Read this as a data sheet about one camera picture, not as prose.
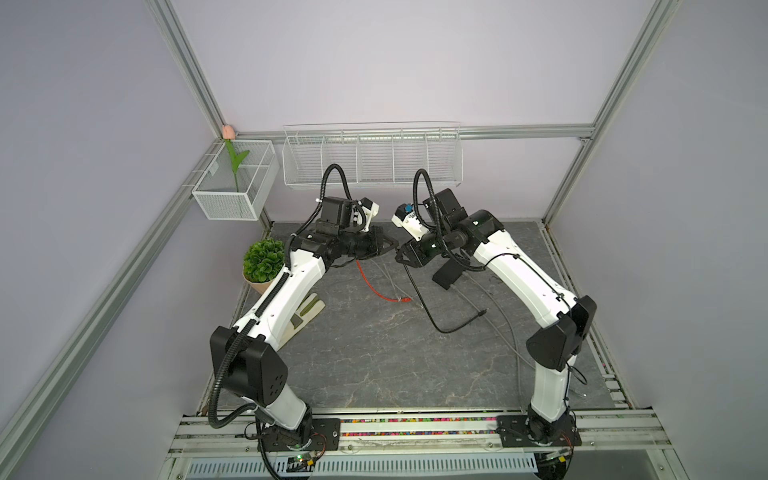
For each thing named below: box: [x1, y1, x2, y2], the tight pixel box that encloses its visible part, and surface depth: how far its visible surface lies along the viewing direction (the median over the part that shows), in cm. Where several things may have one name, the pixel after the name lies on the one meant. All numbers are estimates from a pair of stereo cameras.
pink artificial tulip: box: [221, 124, 250, 192], surface depth 92 cm
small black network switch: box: [432, 259, 465, 291], surface depth 106 cm
